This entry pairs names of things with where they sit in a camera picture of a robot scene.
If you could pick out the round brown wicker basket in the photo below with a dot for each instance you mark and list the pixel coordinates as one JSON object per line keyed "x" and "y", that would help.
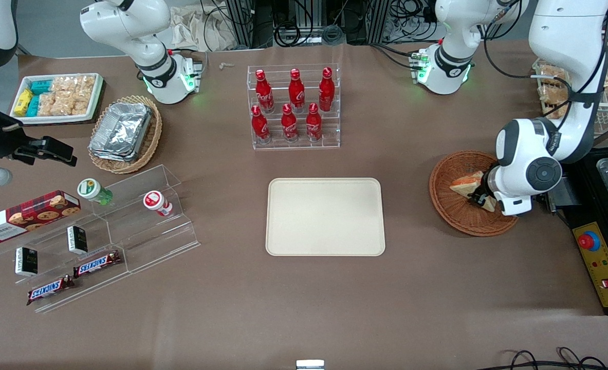
{"x": 453, "y": 210}

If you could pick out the triangular sandwich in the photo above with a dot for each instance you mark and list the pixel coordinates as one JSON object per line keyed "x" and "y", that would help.
{"x": 463, "y": 184}

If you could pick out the beige rectangular tray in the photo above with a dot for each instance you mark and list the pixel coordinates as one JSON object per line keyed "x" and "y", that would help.
{"x": 324, "y": 216}

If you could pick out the clear rice cracker pack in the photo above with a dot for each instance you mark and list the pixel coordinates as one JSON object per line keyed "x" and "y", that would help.
{"x": 47, "y": 105}
{"x": 75, "y": 105}
{"x": 63, "y": 85}
{"x": 85, "y": 86}

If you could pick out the teal snack packet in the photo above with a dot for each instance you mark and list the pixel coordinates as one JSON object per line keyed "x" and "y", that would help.
{"x": 33, "y": 106}
{"x": 41, "y": 87}

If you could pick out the green capped small bottle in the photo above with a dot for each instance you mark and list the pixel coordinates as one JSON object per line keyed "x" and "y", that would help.
{"x": 92, "y": 190}

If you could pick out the yellow snack packet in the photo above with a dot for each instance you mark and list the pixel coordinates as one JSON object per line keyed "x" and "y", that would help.
{"x": 23, "y": 102}

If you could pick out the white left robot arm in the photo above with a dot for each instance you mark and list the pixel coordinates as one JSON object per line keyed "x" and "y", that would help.
{"x": 519, "y": 154}

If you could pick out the clear acrylic stepped shelf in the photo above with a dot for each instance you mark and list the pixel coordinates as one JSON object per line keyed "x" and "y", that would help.
{"x": 149, "y": 241}

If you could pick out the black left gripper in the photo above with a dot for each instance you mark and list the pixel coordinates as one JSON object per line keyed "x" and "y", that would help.
{"x": 485, "y": 186}

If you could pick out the red tartan cookie box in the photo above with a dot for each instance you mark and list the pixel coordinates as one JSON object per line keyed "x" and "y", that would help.
{"x": 26, "y": 216}

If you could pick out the small black box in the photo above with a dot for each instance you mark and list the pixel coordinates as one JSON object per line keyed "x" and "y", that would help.
{"x": 26, "y": 262}
{"x": 77, "y": 240}

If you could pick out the small clear plastic piece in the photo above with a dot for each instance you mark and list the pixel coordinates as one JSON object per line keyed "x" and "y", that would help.
{"x": 226, "y": 66}

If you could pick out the snickers chocolate bar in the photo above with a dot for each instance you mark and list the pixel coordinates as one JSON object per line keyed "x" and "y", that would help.
{"x": 97, "y": 264}
{"x": 49, "y": 290}

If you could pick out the white rectangular snack tray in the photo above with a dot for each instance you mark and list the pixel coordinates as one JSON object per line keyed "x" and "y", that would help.
{"x": 52, "y": 119}

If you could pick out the bagged fried snack pack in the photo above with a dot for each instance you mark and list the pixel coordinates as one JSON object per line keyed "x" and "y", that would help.
{"x": 555, "y": 110}
{"x": 550, "y": 73}
{"x": 551, "y": 95}

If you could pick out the black machine with yellow panel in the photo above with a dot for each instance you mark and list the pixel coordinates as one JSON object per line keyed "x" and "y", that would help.
{"x": 604, "y": 267}

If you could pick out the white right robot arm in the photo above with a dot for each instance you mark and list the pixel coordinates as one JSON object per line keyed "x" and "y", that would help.
{"x": 149, "y": 51}

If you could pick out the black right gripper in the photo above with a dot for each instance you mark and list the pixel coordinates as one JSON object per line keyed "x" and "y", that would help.
{"x": 1, "y": 137}

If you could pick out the red cola bottle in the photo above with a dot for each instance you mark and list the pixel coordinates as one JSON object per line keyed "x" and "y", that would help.
{"x": 313, "y": 123}
{"x": 263, "y": 92}
{"x": 296, "y": 91}
{"x": 326, "y": 90}
{"x": 260, "y": 126}
{"x": 289, "y": 124}

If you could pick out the red capped small bottle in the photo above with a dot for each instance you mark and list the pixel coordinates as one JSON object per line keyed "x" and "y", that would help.
{"x": 154, "y": 201}

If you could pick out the clear acrylic bottle rack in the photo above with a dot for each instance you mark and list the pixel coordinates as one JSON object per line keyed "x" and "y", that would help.
{"x": 334, "y": 103}

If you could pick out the beige crumpled cloth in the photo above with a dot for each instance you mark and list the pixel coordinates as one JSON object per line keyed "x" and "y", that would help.
{"x": 190, "y": 31}

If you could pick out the oval tan wicker basket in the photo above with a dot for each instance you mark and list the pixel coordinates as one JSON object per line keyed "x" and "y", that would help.
{"x": 152, "y": 144}

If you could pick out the stacked aluminium foil trays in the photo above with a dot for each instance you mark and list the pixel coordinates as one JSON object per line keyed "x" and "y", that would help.
{"x": 121, "y": 131}

